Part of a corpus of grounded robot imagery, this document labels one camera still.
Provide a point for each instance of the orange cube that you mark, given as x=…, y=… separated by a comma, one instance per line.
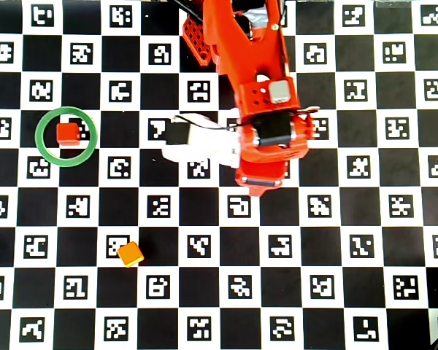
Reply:
x=130, y=253

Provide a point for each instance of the silver tape patch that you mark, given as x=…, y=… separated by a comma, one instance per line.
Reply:
x=257, y=18

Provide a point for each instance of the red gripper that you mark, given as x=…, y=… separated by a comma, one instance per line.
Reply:
x=261, y=181

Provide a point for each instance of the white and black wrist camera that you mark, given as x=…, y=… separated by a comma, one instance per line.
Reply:
x=204, y=146

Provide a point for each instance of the grey square module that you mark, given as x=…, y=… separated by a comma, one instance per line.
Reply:
x=279, y=91

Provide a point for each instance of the red cube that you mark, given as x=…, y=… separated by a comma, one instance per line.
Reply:
x=67, y=133

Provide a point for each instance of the black white marker checkerboard mat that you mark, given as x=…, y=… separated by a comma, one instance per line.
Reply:
x=36, y=215

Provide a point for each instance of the grey tape strip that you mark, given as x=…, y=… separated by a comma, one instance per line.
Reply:
x=392, y=3

